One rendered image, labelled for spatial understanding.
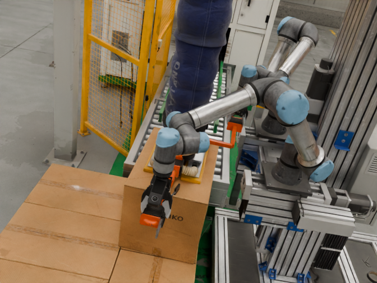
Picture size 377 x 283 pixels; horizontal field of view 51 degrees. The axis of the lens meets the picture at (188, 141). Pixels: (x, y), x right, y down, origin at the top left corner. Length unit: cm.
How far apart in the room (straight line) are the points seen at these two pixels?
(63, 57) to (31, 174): 101
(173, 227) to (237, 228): 100
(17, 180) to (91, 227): 136
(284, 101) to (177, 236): 89
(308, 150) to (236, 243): 124
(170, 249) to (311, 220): 70
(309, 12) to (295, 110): 987
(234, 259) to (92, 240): 97
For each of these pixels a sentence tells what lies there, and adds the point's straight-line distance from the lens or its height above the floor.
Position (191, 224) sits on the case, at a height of 80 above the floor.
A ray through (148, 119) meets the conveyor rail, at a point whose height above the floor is 59.
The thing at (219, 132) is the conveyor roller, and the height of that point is 55.
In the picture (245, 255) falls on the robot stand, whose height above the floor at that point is 21.
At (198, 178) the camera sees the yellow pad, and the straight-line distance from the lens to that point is 195.
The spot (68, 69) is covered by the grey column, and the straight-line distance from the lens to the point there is 323.
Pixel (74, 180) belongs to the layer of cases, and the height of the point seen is 54.
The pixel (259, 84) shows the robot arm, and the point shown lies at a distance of 157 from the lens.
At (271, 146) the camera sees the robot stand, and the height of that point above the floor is 95.
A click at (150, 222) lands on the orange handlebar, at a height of 108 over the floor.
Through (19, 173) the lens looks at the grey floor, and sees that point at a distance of 354.
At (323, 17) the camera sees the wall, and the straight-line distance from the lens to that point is 1143.
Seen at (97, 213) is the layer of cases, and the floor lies 54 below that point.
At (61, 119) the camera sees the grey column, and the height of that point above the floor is 42.
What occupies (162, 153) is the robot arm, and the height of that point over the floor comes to 136.
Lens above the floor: 208
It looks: 30 degrees down
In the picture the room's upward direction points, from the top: 11 degrees clockwise
